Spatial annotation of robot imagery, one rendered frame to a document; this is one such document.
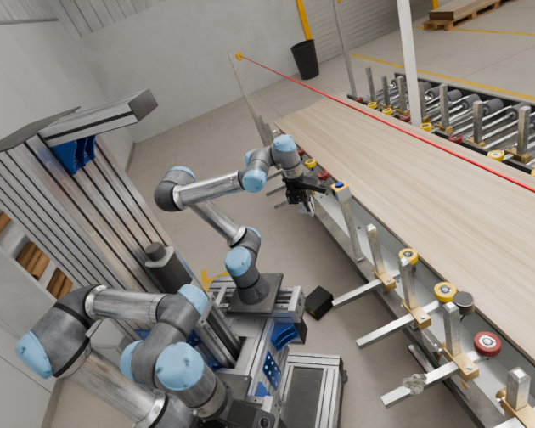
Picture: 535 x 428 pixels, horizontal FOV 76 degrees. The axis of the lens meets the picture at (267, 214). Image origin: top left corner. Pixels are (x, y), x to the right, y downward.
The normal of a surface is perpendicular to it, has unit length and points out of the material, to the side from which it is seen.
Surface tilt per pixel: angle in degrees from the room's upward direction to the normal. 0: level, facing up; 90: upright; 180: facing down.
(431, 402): 0
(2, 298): 90
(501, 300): 0
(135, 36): 90
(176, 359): 0
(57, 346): 69
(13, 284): 90
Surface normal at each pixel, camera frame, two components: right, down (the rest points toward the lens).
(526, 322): -0.33, -0.77
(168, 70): 0.22, 0.49
